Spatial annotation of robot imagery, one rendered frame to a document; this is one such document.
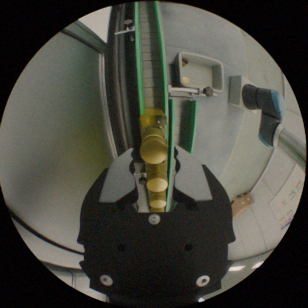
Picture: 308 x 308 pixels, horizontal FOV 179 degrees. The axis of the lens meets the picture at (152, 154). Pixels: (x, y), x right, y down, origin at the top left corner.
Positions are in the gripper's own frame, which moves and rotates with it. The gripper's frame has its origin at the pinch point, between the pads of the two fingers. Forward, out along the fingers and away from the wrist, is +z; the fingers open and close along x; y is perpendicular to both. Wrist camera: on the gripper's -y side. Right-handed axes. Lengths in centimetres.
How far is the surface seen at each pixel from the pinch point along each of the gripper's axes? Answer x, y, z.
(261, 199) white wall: 360, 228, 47
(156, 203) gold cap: -0.1, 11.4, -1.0
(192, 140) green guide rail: 12.8, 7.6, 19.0
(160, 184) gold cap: 0.7, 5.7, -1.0
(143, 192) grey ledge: -9, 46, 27
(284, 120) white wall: 361, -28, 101
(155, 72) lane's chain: 1.6, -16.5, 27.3
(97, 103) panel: -12.4, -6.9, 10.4
